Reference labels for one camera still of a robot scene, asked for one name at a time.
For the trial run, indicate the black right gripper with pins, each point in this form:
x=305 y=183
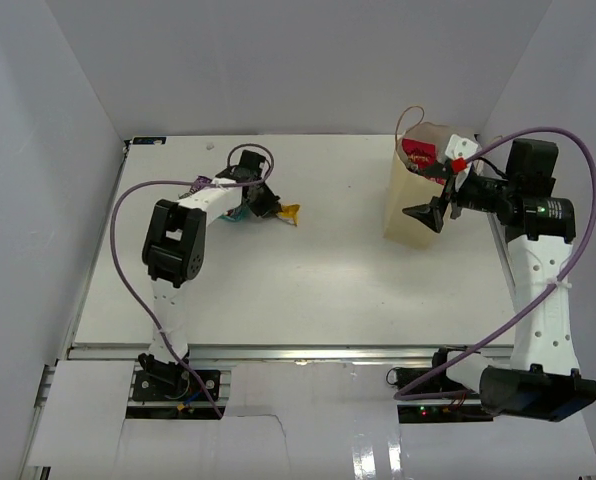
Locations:
x=430 y=214

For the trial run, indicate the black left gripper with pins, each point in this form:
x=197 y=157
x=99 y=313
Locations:
x=272 y=202

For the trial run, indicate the teal candy bag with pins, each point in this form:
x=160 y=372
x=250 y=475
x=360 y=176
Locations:
x=236 y=214

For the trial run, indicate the yellow snack wrapper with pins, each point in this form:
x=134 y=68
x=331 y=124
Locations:
x=289 y=213

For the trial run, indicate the dark purple chips bag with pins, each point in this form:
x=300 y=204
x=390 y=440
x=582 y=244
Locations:
x=420 y=154

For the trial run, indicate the purple chocolate candy packet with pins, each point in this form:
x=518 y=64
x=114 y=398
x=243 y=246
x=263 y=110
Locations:
x=198 y=184

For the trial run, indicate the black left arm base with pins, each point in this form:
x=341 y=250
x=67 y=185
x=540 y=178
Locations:
x=168 y=391

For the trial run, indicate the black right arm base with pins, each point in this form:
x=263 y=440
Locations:
x=442 y=401

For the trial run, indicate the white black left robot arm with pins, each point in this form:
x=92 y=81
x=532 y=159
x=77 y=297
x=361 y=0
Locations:
x=174 y=248

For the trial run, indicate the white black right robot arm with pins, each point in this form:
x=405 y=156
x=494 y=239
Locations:
x=542 y=380

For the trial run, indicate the brown paper bag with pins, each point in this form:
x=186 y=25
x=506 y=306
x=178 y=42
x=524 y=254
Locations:
x=407 y=187

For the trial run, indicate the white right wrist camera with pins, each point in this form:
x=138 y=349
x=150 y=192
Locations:
x=458 y=150

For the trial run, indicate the aluminium table frame rail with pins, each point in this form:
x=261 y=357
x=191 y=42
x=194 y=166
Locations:
x=267 y=353

